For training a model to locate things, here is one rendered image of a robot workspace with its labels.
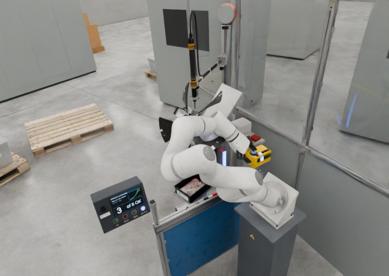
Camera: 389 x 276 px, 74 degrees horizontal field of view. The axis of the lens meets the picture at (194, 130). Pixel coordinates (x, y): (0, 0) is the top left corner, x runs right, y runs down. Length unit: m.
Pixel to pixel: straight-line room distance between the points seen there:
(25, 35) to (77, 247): 5.06
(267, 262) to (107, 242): 1.63
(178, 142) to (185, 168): 0.12
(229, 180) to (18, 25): 6.22
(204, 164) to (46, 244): 2.41
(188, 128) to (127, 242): 1.95
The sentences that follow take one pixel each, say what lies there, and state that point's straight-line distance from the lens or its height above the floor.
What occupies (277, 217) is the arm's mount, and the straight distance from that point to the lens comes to 1.59.
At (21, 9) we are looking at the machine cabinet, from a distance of 6.90.
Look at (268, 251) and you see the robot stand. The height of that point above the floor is 0.79.
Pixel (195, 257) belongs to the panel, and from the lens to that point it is 2.24.
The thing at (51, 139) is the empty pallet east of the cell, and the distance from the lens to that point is 4.47.
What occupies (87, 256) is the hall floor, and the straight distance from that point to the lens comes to 2.84.
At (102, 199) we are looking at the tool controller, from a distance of 1.40.
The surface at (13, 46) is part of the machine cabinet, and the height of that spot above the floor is 1.06.
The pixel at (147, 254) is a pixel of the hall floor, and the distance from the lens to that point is 2.67.
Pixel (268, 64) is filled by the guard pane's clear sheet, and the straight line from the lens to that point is 2.23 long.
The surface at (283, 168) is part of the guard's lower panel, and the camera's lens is 2.45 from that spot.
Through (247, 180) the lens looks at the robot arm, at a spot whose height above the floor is 1.39.
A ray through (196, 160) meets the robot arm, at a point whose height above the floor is 1.63.
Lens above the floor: 2.19
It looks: 31 degrees down
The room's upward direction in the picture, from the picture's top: 4 degrees counter-clockwise
